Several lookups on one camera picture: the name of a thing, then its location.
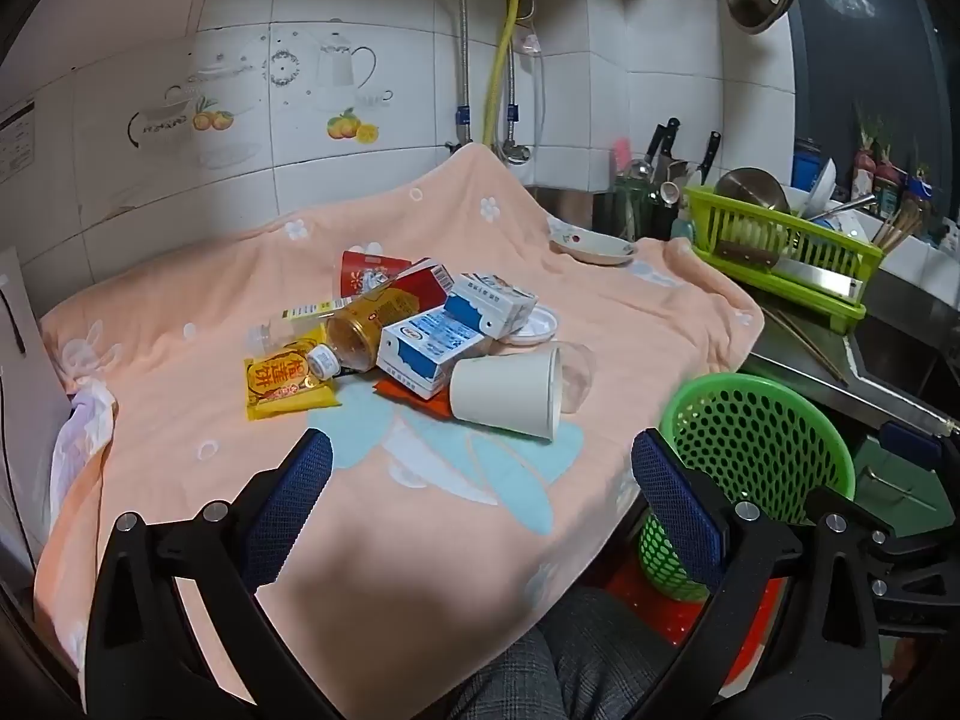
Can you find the stainless steel sink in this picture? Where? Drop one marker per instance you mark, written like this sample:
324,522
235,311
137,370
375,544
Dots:
900,349

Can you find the sauce bottle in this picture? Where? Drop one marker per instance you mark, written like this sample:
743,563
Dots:
919,193
866,165
889,184

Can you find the orange snack wrapper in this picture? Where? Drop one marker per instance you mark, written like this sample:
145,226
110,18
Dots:
394,390

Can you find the white paper cup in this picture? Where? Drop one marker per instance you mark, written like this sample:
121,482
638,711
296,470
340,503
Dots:
506,394

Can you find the steel ladle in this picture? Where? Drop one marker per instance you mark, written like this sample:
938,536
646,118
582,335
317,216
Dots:
669,192

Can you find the clear plastic bottle white cap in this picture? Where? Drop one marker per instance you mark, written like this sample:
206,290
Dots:
289,337

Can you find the pink brush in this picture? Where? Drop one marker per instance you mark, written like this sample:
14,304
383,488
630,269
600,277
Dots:
621,154

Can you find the green dish rack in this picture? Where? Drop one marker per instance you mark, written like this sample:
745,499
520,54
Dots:
795,292

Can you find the wooden chopstick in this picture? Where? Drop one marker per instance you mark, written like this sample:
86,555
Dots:
796,345
810,345

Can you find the amber plastic bottle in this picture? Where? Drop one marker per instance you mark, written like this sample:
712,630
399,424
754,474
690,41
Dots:
371,326

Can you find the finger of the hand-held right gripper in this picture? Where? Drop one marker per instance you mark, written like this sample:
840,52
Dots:
919,577
911,446

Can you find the white plastic bag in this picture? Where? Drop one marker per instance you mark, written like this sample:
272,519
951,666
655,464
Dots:
79,427

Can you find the green plastic basket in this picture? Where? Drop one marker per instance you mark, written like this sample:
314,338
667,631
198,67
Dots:
750,450

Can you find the stainless steel bowl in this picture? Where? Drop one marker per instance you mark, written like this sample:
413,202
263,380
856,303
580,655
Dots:
750,187

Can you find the clear plastic cup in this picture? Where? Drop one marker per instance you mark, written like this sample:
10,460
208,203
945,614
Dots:
579,379

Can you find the white bowl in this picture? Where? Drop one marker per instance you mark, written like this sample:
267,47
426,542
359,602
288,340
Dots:
821,184

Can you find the white plastic lid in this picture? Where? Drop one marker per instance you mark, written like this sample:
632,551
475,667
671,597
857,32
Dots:
538,324

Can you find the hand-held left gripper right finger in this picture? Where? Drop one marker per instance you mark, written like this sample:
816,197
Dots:
675,510

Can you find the small ceramic dish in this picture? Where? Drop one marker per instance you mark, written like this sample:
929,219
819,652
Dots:
592,246

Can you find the red plastic stool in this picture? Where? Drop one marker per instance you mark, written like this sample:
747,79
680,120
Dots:
660,619

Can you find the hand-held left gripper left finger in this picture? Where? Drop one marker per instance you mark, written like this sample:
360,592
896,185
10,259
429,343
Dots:
296,499

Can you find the white wall label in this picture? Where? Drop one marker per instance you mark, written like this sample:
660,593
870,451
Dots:
16,142

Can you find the blue white milk carton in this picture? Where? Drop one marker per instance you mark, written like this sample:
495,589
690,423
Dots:
487,304
424,349

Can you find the yellow snack packet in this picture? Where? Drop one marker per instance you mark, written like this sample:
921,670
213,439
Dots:
281,388

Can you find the red drink carton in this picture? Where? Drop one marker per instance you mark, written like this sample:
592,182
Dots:
421,281

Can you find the person's grey plaid trousers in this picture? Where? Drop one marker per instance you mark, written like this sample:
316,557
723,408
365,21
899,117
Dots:
525,667

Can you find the peach flower print blanket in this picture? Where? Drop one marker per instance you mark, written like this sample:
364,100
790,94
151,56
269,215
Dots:
225,405

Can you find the dark utensil holder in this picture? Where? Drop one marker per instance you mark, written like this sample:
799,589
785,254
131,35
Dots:
637,206

